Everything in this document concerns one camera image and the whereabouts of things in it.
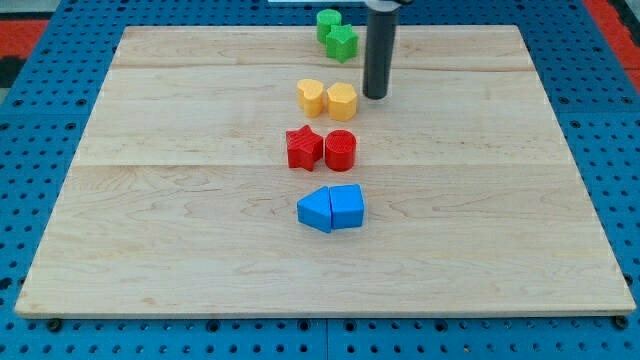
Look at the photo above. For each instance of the green star block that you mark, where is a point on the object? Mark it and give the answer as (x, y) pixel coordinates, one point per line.
(342, 43)

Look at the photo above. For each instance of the red cylinder block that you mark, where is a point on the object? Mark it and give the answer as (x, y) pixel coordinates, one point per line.
(340, 150)

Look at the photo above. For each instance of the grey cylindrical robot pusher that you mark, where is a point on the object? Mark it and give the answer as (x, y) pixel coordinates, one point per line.
(382, 20)

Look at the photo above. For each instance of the green cylinder block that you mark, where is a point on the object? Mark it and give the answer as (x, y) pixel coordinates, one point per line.
(325, 20)

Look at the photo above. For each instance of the blue triangle block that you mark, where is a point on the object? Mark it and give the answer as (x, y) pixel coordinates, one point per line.
(314, 210)

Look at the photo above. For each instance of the red star block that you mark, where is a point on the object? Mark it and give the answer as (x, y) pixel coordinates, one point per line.
(304, 148)

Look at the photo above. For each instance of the light wooden board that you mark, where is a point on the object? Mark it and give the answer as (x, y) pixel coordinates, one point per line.
(179, 202)

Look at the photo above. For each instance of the yellow heart block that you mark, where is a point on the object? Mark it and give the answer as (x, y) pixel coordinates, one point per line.
(310, 97)

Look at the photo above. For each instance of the blue pentagon block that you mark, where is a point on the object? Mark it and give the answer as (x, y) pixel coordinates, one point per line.
(347, 206)

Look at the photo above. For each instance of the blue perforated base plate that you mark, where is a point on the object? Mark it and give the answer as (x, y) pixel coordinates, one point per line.
(49, 103)

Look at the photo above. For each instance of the yellow hexagon block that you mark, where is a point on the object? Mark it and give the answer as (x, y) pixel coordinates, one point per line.
(342, 100)

